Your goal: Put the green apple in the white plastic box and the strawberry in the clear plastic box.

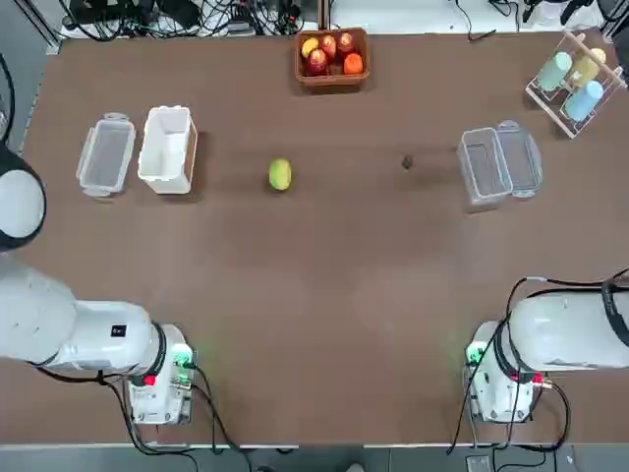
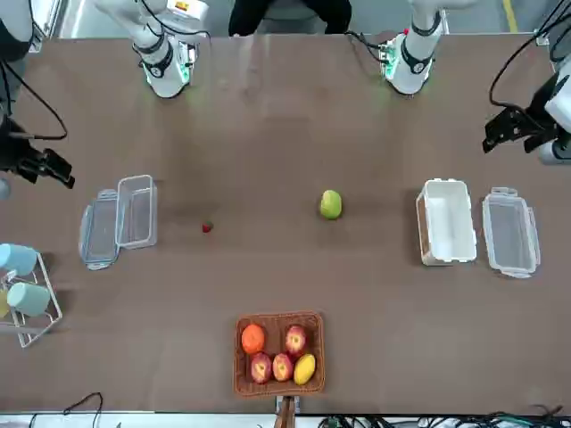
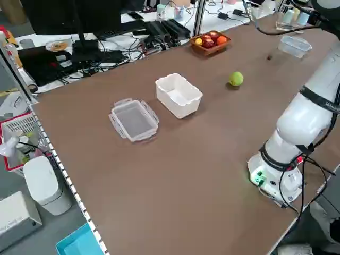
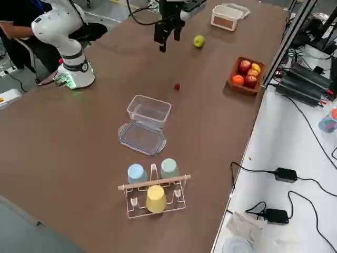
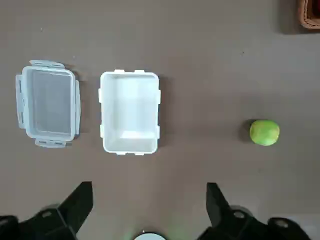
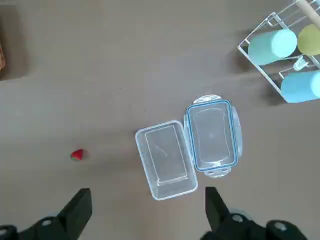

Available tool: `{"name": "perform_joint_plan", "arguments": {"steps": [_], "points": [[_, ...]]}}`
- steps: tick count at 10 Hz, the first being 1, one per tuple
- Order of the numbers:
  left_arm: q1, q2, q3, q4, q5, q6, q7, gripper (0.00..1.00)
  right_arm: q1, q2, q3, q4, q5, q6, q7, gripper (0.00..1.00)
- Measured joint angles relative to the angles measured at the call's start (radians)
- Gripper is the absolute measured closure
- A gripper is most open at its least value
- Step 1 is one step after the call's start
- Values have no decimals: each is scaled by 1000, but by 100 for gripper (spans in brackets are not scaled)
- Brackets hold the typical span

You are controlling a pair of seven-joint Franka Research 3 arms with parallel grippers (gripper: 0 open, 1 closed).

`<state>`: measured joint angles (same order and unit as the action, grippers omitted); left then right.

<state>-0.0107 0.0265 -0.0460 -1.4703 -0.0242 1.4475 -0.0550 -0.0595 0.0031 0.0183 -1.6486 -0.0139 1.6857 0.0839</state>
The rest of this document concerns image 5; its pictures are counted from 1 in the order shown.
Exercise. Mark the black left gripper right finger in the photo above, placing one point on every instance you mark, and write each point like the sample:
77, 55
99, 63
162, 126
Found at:
232, 225

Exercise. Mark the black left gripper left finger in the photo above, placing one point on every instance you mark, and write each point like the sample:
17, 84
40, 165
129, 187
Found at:
62, 220

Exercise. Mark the clear plastic lid with latches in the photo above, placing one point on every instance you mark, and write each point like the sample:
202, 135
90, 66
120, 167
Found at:
50, 100

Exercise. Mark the white plastic box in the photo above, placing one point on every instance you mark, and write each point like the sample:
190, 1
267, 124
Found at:
130, 107

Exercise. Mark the brown woven basket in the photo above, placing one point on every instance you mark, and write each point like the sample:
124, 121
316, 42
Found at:
308, 21

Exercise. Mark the green apple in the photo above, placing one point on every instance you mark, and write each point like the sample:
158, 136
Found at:
264, 132

